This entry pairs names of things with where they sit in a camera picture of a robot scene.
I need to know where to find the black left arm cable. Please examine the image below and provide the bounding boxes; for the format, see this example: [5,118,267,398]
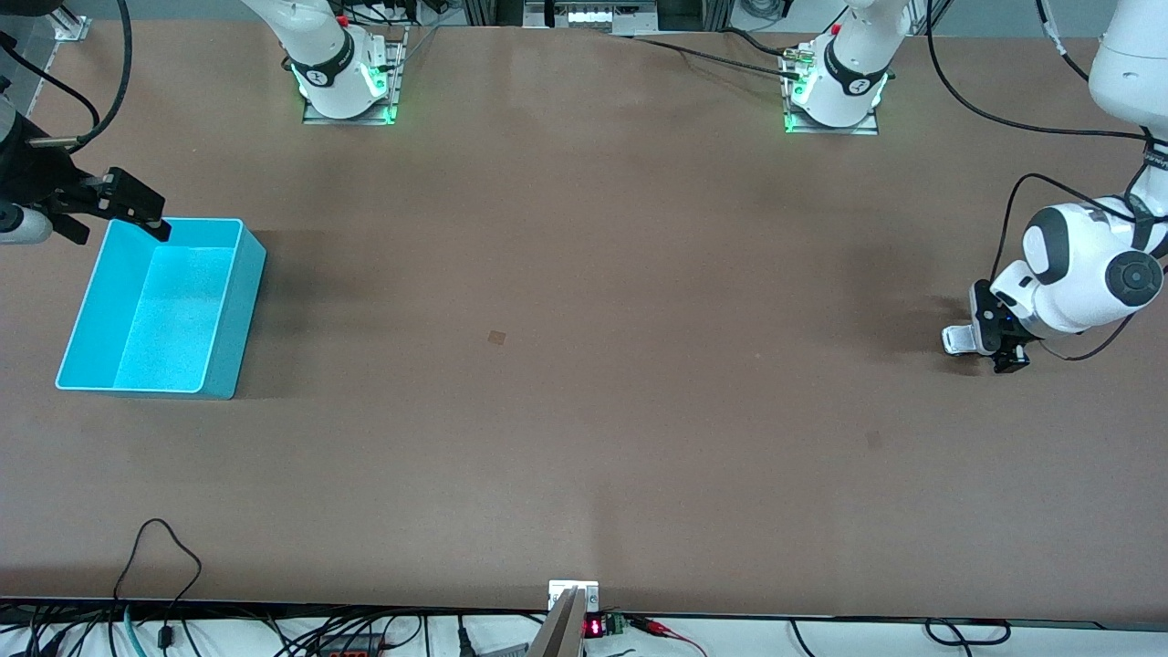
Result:
[926,0,1168,362]

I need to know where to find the turquoise plastic bin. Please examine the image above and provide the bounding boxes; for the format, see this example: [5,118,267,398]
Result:
[55,217,267,401]

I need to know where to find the red wire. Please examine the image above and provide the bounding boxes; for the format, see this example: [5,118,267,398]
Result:
[637,618,709,657]

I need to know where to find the thick black power cable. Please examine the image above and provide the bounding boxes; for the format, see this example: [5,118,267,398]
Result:
[630,27,804,83]

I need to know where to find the black coiled cable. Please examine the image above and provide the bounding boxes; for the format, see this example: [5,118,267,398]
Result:
[924,618,1012,647]

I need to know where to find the grey camera pole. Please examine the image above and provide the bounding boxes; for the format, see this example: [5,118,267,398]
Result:
[529,589,586,657]

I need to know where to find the thin black looped cable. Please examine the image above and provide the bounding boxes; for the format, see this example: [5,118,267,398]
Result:
[113,518,203,651]

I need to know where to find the white camera bracket plate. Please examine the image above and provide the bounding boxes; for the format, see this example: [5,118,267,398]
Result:
[548,580,600,611]

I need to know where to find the aluminium frame with lit device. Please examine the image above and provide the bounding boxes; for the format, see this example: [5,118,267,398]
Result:
[523,0,660,37]

